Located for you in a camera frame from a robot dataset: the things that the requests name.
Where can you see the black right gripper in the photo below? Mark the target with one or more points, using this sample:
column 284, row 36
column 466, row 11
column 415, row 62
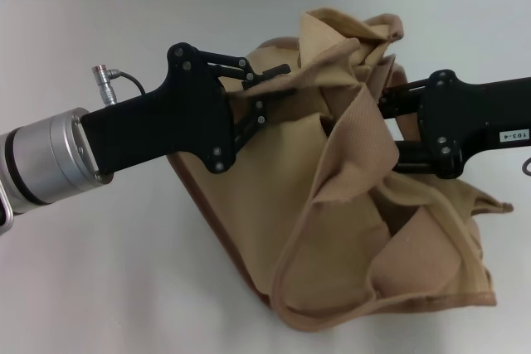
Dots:
column 460, row 117

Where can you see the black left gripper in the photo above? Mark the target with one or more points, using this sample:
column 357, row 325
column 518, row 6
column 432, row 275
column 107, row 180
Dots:
column 174, row 122

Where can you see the khaki canvas food bag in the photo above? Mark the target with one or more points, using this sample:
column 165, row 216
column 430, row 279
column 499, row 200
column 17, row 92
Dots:
column 332, row 205

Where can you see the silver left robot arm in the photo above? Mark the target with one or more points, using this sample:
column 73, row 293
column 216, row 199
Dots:
column 45, row 163

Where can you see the white number sticker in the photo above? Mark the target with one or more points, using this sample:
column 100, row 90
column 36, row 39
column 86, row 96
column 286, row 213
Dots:
column 514, row 135

